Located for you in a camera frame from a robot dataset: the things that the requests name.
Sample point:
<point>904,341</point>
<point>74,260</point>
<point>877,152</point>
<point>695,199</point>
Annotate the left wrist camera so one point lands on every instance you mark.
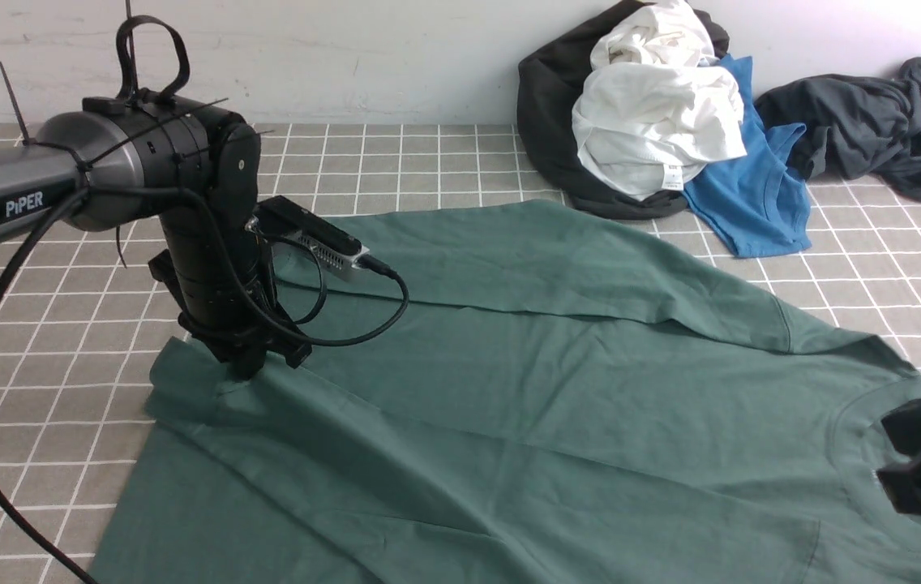
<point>338,252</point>

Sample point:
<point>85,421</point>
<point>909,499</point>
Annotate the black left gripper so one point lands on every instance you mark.
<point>245,349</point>

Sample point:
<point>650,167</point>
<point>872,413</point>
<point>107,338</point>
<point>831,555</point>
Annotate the blue tank top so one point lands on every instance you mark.
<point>756,204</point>

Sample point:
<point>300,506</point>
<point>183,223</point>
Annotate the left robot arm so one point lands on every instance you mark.
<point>193,165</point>

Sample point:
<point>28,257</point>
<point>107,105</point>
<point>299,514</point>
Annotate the dark grey crumpled garment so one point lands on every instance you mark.
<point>854,126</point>

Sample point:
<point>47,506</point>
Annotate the grey checkered tablecloth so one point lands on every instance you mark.
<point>84,319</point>

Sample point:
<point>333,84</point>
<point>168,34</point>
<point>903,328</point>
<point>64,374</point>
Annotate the white t-shirt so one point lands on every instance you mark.
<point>657,107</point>

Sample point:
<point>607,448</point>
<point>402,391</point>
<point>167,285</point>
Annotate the green long-sleeve top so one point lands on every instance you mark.
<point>566,400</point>

